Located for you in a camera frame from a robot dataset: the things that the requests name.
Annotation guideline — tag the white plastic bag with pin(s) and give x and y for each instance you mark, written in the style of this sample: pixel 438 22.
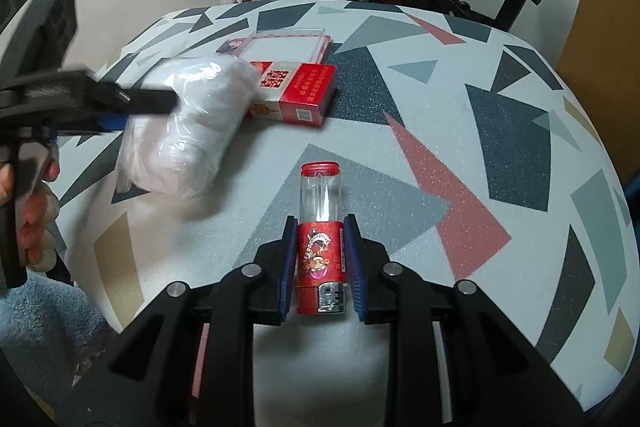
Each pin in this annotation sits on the white plastic bag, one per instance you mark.
pixel 179 155

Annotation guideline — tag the light blue fuzzy sleeve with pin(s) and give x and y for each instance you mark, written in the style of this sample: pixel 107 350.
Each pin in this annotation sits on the light blue fuzzy sleeve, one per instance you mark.
pixel 49 332

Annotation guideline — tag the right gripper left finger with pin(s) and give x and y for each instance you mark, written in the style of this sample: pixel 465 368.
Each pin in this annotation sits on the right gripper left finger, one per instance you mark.
pixel 277 259

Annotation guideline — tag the red lighter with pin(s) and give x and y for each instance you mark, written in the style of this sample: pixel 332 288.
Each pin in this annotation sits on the red lighter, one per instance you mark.
pixel 321 269

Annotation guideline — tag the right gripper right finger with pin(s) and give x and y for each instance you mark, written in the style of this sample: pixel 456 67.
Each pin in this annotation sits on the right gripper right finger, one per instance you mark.
pixel 373 301

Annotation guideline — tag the person's left hand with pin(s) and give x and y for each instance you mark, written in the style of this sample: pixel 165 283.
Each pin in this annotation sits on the person's left hand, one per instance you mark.
pixel 40 209

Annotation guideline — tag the wooden door panel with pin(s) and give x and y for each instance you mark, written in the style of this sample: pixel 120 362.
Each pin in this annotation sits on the wooden door panel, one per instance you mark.
pixel 600 63

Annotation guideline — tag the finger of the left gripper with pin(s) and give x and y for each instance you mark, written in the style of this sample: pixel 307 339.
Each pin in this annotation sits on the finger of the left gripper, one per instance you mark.
pixel 145 100
pixel 112 123

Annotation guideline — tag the red cigarette box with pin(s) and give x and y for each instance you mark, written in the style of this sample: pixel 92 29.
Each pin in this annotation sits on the red cigarette box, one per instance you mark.
pixel 293 93

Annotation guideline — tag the clear plastic card case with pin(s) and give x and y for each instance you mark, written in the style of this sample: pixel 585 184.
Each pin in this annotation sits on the clear plastic card case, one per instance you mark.
pixel 281 45

